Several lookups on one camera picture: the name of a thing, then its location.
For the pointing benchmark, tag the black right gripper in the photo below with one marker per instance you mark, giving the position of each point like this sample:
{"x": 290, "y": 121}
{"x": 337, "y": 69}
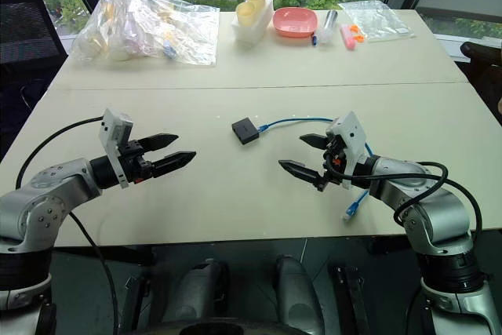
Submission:
{"x": 334, "y": 158}

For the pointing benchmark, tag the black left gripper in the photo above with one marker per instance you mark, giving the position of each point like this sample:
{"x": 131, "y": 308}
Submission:
{"x": 135, "y": 166}

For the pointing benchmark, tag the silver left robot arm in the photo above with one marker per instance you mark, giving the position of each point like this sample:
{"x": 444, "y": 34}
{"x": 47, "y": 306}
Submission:
{"x": 43, "y": 201}

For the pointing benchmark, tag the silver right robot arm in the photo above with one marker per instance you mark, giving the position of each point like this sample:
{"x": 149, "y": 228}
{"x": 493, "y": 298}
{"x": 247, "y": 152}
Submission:
{"x": 431, "y": 209}

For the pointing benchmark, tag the small black box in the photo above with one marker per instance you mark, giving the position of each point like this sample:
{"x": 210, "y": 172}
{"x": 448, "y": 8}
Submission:
{"x": 245, "y": 131}

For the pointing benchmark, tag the small blue marker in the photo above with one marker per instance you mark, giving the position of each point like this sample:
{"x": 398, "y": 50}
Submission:
{"x": 314, "y": 40}

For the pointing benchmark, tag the pink rectangular case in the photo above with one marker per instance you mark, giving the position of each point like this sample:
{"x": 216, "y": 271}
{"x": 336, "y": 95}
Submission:
{"x": 348, "y": 38}

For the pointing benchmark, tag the large clear plastic bag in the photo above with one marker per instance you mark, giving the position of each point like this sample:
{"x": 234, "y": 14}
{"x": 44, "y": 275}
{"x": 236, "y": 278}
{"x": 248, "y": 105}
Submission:
{"x": 149, "y": 25}

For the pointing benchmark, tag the orange plastic clips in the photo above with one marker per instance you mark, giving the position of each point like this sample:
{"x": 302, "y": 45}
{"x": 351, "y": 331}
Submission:
{"x": 357, "y": 35}

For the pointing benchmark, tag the pink plastic bowl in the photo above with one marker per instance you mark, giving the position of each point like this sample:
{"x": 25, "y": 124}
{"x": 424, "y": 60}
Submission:
{"x": 294, "y": 23}

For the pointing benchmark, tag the white plastic container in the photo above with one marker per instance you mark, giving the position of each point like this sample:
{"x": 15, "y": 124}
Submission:
{"x": 257, "y": 29}

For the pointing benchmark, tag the grey rounded robot leg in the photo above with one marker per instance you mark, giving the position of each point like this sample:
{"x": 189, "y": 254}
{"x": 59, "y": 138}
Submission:
{"x": 296, "y": 292}
{"x": 200, "y": 296}

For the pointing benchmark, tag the small clear plastic bag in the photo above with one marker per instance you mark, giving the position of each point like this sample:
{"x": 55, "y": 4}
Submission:
{"x": 376, "y": 21}

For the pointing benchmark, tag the black mesh office chair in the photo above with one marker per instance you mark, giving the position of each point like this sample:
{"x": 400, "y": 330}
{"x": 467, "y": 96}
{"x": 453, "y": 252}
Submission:
{"x": 27, "y": 33}

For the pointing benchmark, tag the dark brown chair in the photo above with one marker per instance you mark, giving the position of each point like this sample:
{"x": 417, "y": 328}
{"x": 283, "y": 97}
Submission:
{"x": 484, "y": 64}

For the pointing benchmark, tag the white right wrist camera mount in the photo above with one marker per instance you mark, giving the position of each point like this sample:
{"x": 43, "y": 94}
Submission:
{"x": 353, "y": 135}

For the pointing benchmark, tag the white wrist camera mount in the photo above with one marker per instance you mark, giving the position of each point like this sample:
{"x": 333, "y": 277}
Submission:
{"x": 353, "y": 135}
{"x": 113, "y": 127}

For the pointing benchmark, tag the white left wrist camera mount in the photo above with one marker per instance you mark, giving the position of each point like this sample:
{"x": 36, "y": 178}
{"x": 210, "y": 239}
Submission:
{"x": 113, "y": 127}

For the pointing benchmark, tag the dark table frame bar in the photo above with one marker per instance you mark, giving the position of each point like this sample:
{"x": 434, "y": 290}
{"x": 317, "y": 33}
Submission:
{"x": 117, "y": 254}

